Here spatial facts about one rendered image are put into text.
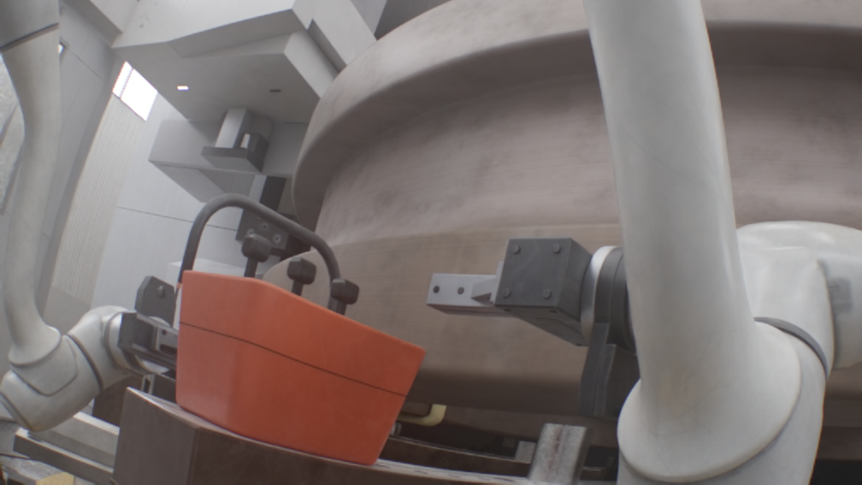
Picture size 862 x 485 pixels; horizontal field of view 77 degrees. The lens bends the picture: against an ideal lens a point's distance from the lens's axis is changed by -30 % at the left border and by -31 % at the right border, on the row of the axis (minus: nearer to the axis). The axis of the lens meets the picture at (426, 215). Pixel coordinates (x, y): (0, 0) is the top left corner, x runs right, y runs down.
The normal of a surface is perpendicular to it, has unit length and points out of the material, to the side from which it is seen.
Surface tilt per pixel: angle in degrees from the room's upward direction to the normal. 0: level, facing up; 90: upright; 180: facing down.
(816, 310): 81
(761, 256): 62
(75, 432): 72
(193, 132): 90
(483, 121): 90
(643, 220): 116
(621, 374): 90
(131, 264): 90
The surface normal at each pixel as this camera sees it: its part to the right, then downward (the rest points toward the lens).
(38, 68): 0.74, 0.29
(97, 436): 0.51, -0.44
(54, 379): 0.79, -0.04
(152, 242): -0.28, -0.35
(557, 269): -0.61, -0.37
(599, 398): -0.65, 0.01
